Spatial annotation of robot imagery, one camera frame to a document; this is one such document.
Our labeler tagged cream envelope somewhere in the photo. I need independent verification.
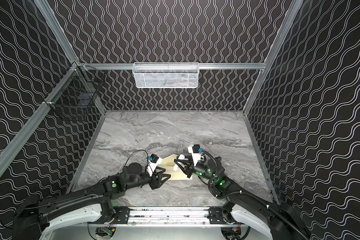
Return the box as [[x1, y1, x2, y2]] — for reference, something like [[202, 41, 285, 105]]
[[159, 154, 193, 181]]

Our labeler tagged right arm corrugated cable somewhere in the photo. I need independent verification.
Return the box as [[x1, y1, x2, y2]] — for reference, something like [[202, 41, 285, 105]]
[[202, 149, 308, 240]]

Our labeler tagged white glue stick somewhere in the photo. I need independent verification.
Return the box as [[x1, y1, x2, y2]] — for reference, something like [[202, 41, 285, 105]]
[[173, 155, 185, 171]]

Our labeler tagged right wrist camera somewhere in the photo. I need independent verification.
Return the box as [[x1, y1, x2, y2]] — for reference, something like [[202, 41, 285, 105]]
[[188, 144, 206, 166]]

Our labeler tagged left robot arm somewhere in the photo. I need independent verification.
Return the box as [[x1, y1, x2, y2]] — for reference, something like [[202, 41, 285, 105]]
[[12, 163, 171, 240]]

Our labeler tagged black wire basket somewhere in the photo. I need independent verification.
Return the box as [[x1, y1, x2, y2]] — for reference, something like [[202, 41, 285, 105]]
[[49, 66, 105, 122]]

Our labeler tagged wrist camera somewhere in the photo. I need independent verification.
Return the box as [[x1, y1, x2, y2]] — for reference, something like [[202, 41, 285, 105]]
[[188, 144, 206, 166], [146, 154, 163, 177]]

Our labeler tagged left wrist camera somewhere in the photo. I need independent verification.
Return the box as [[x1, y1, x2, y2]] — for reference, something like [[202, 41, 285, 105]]
[[146, 154, 163, 177]]

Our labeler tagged white wire mesh basket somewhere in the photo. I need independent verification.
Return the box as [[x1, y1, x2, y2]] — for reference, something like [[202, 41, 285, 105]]
[[132, 62, 200, 89]]

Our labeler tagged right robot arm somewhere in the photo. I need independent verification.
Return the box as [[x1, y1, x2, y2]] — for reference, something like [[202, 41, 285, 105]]
[[174, 158, 311, 240]]

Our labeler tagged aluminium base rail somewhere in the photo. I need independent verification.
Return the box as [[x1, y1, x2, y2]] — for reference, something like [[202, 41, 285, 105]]
[[49, 205, 289, 226]]

